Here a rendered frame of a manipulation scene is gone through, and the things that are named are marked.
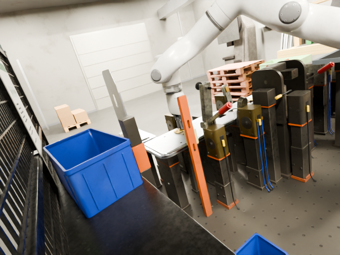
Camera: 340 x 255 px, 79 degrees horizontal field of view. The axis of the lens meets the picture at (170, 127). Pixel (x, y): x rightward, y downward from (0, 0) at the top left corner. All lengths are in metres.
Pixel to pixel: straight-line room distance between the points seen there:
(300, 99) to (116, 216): 0.74
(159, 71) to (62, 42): 8.48
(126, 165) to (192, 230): 0.23
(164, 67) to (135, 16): 9.25
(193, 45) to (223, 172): 0.49
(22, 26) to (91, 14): 2.40
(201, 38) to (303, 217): 0.72
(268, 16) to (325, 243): 0.69
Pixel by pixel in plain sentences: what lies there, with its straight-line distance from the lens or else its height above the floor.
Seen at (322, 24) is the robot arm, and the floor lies 1.31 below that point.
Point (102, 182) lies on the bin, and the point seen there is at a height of 1.09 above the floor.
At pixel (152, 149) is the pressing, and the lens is 0.85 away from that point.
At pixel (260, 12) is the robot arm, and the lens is 0.73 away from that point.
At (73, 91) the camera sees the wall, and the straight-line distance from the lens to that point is 9.06.
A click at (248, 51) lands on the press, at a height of 0.86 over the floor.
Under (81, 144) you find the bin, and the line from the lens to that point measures 0.80.
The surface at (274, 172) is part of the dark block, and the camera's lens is 1.02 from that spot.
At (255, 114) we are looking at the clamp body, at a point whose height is 1.05.
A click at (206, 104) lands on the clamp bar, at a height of 1.14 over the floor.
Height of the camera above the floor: 1.33
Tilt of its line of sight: 18 degrees down
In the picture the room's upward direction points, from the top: 15 degrees counter-clockwise
